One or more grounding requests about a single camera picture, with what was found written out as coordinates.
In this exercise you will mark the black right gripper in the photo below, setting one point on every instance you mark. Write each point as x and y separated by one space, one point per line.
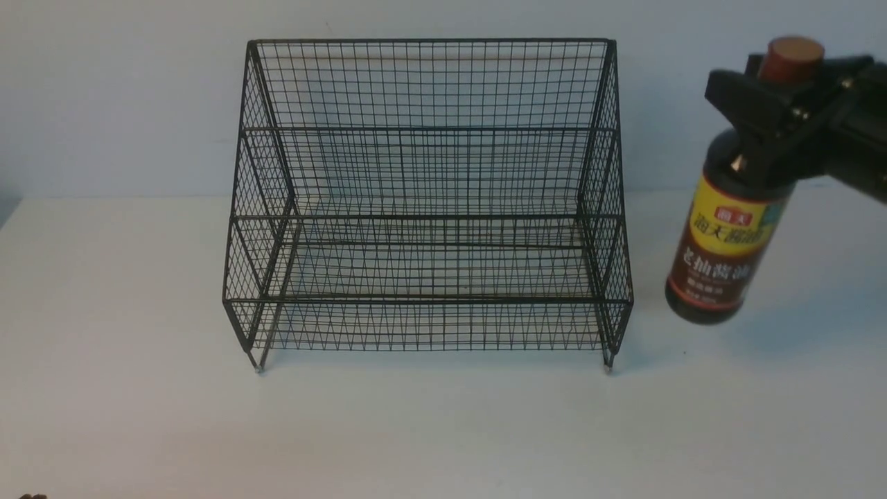
841 128

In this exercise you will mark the dark soy sauce bottle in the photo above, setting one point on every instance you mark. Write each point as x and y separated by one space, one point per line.
726 233

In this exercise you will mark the black wire mesh shelf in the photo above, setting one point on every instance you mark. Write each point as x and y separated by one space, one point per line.
449 194

